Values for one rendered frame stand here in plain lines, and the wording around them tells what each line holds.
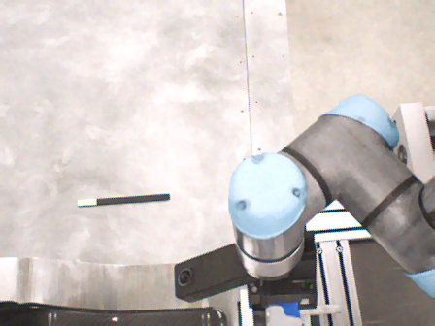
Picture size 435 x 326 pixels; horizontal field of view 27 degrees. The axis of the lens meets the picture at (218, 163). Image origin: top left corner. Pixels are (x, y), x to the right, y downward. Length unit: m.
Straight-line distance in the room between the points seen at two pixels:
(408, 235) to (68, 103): 0.70
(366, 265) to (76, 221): 0.83
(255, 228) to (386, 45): 1.64
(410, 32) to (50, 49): 1.27
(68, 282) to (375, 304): 0.93
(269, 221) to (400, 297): 1.17
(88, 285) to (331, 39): 1.38
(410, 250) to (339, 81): 1.52
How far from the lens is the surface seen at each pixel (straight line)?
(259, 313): 1.06
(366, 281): 1.99
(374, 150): 0.90
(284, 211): 0.84
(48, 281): 1.20
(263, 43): 1.48
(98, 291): 1.23
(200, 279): 1.04
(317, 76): 2.38
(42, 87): 1.44
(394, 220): 0.89
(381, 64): 2.43
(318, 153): 0.89
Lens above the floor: 2.09
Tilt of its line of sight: 69 degrees down
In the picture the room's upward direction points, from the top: 11 degrees clockwise
